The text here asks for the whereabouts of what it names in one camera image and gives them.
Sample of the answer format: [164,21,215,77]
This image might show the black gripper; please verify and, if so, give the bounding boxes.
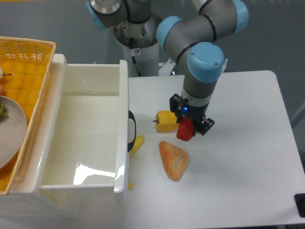
[169,94,215,136]

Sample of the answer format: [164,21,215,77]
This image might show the red bell pepper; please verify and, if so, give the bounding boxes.
[176,116,194,141]

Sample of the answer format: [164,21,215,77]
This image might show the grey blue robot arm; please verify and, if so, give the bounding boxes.
[85,0,249,141]

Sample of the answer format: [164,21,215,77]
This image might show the yellow bell pepper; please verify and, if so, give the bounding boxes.
[153,110,178,133]

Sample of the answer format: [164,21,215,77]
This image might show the white upper drawer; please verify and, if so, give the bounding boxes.
[41,60,129,195]

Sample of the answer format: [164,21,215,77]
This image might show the orange bread loaf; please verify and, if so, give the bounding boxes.
[159,141,189,182]

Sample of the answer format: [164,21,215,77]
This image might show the yellow banana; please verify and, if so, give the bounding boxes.
[127,135,145,190]

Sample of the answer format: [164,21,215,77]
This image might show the black corner device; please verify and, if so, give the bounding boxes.
[294,193,305,218]

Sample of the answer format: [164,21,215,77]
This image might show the yellow woven basket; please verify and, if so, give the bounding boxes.
[0,36,56,195]

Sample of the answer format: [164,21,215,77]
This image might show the grey plate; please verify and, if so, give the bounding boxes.
[0,96,27,167]

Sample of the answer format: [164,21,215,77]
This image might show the green grapes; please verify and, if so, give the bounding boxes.
[0,102,9,122]

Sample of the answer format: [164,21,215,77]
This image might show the pink fruit in basket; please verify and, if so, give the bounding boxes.
[0,84,5,95]

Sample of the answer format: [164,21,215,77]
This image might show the white fruit with stem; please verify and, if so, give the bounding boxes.
[0,67,11,79]

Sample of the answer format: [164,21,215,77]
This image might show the black drawer handle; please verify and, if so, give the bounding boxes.
[127,110,137,152]

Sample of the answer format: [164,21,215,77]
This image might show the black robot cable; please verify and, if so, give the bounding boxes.
[130,38,143,77]

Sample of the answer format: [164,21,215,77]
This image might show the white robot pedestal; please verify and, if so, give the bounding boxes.
[113,13,162,77]

